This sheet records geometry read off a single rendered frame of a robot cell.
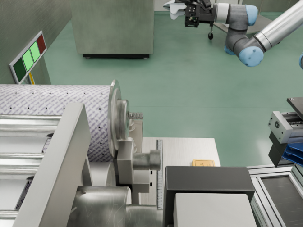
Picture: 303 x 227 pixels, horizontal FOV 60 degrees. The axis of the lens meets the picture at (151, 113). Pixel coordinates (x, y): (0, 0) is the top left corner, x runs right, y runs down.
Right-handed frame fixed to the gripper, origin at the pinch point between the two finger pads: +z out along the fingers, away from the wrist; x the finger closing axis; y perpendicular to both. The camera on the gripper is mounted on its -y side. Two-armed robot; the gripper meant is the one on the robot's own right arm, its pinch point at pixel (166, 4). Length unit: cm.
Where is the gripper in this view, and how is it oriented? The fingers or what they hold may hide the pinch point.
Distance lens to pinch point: 116.3
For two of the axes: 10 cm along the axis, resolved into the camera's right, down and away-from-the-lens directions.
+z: -9.8, -1.3, 1.4
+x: 1.0, 2.7, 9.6
